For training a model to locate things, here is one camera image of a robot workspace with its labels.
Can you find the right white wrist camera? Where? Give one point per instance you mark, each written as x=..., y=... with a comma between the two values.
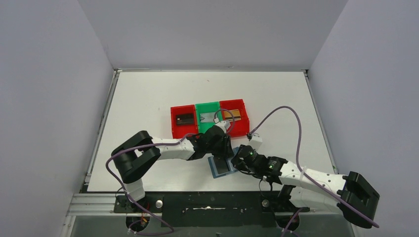
x=255, y=141

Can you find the green plastic bin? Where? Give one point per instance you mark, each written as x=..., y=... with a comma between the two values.
x=205, y=108

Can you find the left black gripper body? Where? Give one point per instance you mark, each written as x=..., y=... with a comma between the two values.
x=224, y=147

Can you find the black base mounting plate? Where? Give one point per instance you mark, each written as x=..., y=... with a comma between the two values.
x=220, y=209

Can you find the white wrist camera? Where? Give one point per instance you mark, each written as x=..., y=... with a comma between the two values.
x=255, y=141
x=223, y=124

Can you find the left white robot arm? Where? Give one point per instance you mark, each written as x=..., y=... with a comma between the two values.
x=135, y=156

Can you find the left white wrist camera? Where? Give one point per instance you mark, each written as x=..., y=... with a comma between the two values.
x=223, y=124

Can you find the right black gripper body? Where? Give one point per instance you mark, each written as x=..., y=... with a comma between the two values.
x=239, y=160

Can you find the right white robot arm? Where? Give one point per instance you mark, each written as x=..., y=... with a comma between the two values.
x=348, y=195

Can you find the red plastic bin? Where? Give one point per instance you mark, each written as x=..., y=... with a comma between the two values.
x=238, y=109
x=179, y=131

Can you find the gold credit card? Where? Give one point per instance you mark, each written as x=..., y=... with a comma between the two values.
x=232, y=115

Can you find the teal card holder wallet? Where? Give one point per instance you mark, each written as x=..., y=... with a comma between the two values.
x=213, y=169

